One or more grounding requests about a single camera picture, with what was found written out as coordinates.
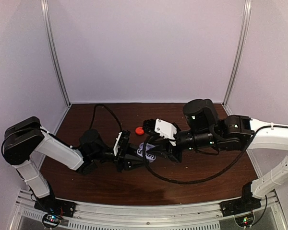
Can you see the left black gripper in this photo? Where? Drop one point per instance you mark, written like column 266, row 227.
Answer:
column 125, row 156

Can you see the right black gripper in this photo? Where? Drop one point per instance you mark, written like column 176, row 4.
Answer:
column 167, row 151

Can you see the grey oval puck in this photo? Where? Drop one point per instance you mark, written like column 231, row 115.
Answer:
column 140, row 150

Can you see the red earbud charging case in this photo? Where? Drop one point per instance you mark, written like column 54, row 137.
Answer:
column 139, row 131

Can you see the purple earbud with red hook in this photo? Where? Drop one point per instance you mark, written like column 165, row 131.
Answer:
column 151, row 157

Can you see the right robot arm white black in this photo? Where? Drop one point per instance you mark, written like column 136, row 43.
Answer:
column 235, row 132

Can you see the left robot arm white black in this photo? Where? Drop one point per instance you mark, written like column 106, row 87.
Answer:
column 29, row 136

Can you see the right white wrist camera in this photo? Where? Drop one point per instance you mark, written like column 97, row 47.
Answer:
column 161, row 128

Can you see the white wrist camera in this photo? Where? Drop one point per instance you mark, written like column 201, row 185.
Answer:
column 161, row 128
column 117, row 144

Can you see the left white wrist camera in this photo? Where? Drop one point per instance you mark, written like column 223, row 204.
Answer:
column 117, row 144

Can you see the front aluminium rail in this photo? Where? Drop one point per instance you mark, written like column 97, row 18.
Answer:
column 88, row 216

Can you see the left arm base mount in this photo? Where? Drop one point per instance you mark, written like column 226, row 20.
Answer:
column 55, row 209

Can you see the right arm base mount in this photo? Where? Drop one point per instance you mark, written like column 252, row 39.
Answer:
column 246, row 203

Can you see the right aluminium frame post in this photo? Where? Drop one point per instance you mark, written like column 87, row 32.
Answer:
column 246, row 16

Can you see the aluminium frame post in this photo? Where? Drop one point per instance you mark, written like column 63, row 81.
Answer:
column 53, row 52
column 246, row 16

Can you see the left aluminium frame post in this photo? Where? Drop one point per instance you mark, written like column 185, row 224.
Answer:
column 53, row 52

